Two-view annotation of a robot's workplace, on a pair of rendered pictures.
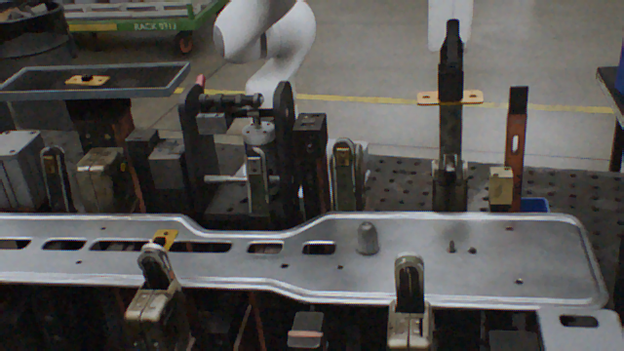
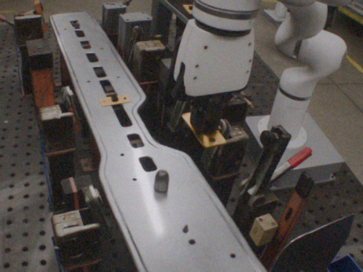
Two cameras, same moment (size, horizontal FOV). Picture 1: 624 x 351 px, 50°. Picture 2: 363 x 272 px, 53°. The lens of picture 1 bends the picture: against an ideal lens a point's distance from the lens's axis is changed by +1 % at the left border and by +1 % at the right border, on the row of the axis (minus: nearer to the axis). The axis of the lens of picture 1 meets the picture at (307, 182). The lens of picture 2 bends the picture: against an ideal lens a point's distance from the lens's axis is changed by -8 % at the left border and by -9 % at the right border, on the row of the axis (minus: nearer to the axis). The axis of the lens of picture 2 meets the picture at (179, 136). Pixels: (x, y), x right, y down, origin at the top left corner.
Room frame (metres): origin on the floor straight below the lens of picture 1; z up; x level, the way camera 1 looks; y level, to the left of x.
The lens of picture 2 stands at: (0.46, -0.53, 1.61)
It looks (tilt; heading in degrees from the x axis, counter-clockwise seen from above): 38 degrees down; 48
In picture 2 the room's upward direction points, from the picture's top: 8 degrees clockwise
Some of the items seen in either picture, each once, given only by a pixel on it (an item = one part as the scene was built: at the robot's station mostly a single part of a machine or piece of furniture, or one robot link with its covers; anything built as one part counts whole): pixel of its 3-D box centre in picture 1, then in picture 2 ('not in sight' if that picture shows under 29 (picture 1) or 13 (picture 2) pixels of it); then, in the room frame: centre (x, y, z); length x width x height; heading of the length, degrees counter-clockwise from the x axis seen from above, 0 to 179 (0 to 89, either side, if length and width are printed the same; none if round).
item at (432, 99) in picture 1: (449, 95); (203, 125); (0.81, -0.20, 1.26); 0.08 x 0.04 x 0.01; 78
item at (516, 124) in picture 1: (510, 221); (268, 258); (0.94, -0.34, 0.95); 0.03 x 0.01 x 0.50; 78
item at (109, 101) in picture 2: (159, 242); (115, 99); (0.91, 0.25, 1.01); 0.08 x 0.04 x 0.01; 168
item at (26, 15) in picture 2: not in sight; (30, 55); (0.85, 0.86, 0.88); 0.15 x 0.11 x 0.36; 168
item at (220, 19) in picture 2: not in sight; (226, 11); (0.81, -0.20, 1.44); 0.09 x 0.08 x 0.03; 168
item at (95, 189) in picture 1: (122, 243); (144, 95); (1.10, 0.37, 0.89); 0.13 x 0.11 x 0.38; 168
